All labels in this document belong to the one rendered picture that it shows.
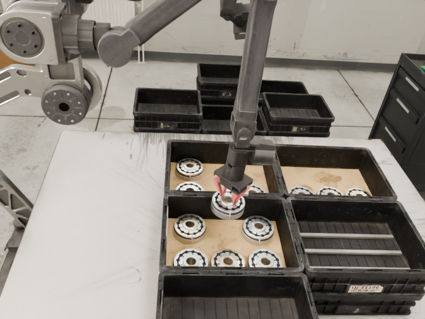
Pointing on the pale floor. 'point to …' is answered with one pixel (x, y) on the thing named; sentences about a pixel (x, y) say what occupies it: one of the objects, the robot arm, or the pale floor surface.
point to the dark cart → (405, 118)
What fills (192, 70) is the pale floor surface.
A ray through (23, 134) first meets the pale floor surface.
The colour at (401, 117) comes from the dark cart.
